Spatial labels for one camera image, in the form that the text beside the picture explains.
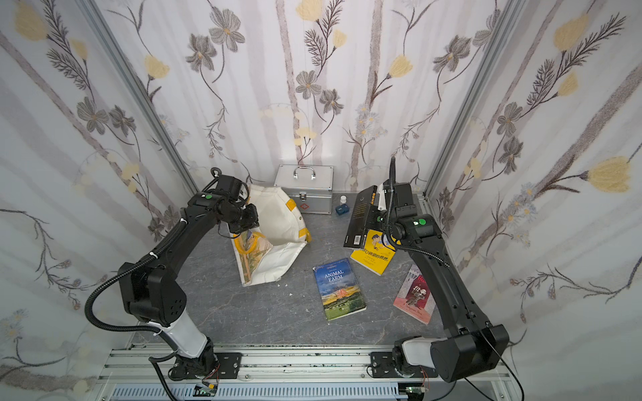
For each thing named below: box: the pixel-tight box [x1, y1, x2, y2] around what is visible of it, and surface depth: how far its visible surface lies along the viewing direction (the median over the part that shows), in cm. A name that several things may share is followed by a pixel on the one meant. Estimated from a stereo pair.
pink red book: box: [392, 263, 438, 325], surface depth 90 cm
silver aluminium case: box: [273, 163, 335, 214], surface depth 109 cm
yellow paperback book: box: [350, 228, 397, 277], surface depth 99 cm
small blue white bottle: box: [335, 194, 350, 216], surface depth 116 cm
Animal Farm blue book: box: [312, 257, 367, 321], surface depth 90 cm
